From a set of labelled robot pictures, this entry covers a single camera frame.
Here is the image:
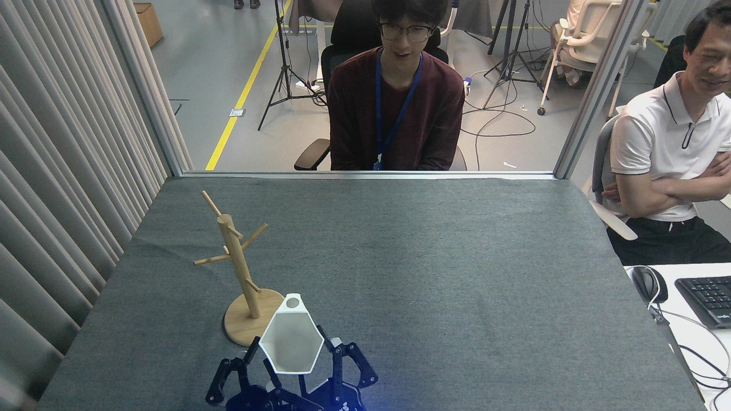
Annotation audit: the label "black keyboard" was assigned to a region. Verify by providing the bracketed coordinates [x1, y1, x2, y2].
[675, 276, 731, 330]

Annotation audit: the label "blue lanyard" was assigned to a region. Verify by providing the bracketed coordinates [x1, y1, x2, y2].
[374, 49, 424, 171]

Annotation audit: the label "white desk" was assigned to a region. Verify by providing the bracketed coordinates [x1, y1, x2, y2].
[624, 263, 731, 411]

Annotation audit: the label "grey office chair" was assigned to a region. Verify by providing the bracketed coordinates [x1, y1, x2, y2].
[588, 114, 638, 241]

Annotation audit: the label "person on white chair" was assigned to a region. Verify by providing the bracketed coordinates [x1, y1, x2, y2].
[551, 0, 589, 87]

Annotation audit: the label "person with crossed arms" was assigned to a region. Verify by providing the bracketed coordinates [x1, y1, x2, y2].
[603, 0, 731, 266]

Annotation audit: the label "black floor cable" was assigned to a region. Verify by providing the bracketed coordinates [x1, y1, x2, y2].
[460, 68, 537, 138]

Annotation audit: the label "white office chair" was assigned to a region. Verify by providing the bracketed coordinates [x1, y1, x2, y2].
[537, 0, 657, 118]

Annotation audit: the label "black-rimmed glasses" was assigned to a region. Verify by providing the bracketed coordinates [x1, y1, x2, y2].
[379, 23, 436, 44]

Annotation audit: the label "black tripod stand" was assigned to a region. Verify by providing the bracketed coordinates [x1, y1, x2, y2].
[483, 0, 549, 110]
[258, 0, 327, 131]

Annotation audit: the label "black computer mouse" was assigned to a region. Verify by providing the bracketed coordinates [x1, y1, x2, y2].
[631, 266, 669, 305]

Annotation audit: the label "beige pleated curtain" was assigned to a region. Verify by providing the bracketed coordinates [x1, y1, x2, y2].
[0, 0, 194, 411]

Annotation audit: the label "black office chair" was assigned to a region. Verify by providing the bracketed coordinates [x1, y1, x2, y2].
[294, 0, 468, 171]

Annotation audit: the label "silver frame post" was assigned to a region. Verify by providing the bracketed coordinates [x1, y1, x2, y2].
[553, 0, 649, 180]
[114, 0, 186, 176]

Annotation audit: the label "wooden cup rack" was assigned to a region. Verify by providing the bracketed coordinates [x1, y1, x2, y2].
[194, 191, 286, 347]

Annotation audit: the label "white hexagonal cup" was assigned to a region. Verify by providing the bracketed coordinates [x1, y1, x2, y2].
[259, 293, 325, 375]

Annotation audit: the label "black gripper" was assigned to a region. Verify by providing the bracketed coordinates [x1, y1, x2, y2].
[206, 324, 379, 411]

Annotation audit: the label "black chair back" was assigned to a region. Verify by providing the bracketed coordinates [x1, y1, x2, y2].
[654, 35, 689, 90]

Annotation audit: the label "cardboard box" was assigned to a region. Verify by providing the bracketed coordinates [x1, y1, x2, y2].
[134, 3, 164, 48]

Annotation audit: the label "grey felt table cloth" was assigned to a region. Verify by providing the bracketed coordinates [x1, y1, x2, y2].
[37, 176, 706, 411]

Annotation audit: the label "person with blue lanyard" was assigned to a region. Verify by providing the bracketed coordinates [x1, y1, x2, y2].
[327, 0, 466, 171]

